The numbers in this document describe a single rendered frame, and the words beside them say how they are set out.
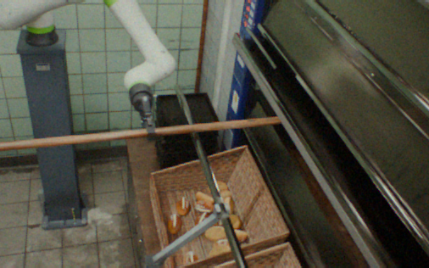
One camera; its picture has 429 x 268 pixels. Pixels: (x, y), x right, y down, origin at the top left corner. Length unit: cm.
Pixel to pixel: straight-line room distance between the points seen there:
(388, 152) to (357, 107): 18
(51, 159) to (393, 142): 186
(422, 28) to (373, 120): 29
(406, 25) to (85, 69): 212
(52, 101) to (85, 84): 65
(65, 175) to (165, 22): 108
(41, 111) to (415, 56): 178
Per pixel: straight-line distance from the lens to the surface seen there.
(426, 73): 111
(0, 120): 314
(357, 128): 133
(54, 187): 272
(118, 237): 284
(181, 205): 214
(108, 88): 298
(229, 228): 137
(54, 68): 223
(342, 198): 119
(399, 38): 119
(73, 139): 161
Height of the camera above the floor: 222
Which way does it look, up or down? 37 degrees down
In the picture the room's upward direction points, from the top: 9 degrees clockwise
